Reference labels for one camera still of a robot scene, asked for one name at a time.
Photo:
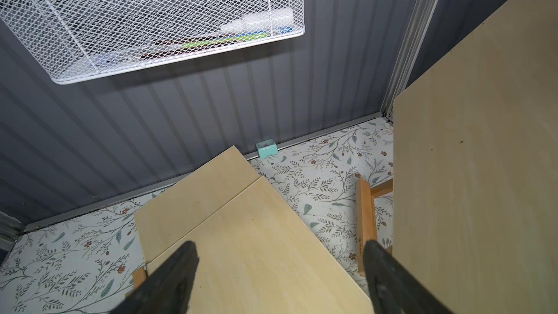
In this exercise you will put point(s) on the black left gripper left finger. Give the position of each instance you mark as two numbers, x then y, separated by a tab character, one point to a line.
169	289

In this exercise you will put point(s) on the white tube in basket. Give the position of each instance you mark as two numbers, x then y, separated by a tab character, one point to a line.
279	19

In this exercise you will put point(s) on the wooden easel under boards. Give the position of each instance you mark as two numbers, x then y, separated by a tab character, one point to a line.
138	277

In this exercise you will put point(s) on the white wire mesh basket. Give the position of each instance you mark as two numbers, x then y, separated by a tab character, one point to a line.
82	40

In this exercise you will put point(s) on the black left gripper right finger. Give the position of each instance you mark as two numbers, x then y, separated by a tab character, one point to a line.
392	288

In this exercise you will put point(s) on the large plywood board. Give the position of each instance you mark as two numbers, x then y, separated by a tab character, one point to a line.
475	185

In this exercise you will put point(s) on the small teal box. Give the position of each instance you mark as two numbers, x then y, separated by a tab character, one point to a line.
267	148

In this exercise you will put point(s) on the small wooden easel frame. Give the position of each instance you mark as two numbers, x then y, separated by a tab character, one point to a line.
366	215

